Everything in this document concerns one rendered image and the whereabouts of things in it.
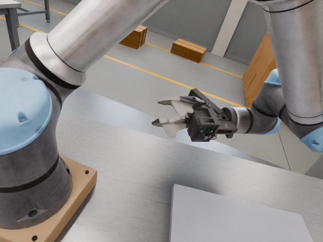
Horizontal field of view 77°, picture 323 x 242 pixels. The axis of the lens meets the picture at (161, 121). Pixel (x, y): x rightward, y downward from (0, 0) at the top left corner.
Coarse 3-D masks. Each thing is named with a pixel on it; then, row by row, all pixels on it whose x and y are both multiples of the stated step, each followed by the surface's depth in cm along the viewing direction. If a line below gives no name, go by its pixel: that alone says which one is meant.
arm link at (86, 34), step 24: (96, 0) 31; (120, 0) 30; (144, 0) 31; (168, 0) 34; (72, 24) 32; (96, 24) 32; (120, 24) 33; (24, 48) 34; (48, 48) 34; (72, 48) 33; (96, 48) 34; (48, 72) 34; (72, 72) 36
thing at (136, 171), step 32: (64, 128) 61; (96, 128) 65; (96, 160) 55; (128, 160) 58; (160, 160) 61; (192, 160) 64; (224, 160) 68; (96, 192) 48; (128, 192) 50; (160, 192) 52; (224, 192) 57; (256, 192) 60; (288, 192) 63; (320, 192) 67; (96, 224) 42; (128, 224) 44; (160, 224) 45; (320, 224) 57
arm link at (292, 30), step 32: (256, 0) 26; (288, 0) 23; (320, 0) 23; (288, 32) 26; (320, 32) 26; (288, 64) 30; (320, 64) 29; (288, 96) 36; (320, 96) 33; (320, 128) 39
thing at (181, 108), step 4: (160, 100) 49; (164, 100) 49; (168, 100) 49; (172, 100) 49; (176, 100) 49; (164, 104) 50; (168, 104) 50; (172, 104) 49; (176, 104) 49; (180, 104) 50; (184, 104) 51; (188, 104) 51; (192, 104) 51; (176, 108) 48; (180, 108) 49; (184, 108) 50; (188, 108) 51; (176, 112) 47; (180, 112) 47; (184, 112) 48; (188, 112) 50; (192, 112) 50; (184, 116) 48
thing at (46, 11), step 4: (44, 0) 353; (48, 0) 355; (48, 4) 358; (16, 8) 340; (20, 8) 338; (48, 8) 361; (16, 12) 309; (20, 12) 318; (24, 12) 323; (28, 12) 329; (32, 12) 336; (36, 12) 343; (40, 12) 351; (44, 12) 358; (48, 12) 364; (16, 16) 312; (48, 16) 368; (16, 20) 314; (48, 20) 371; (16, 24) 316
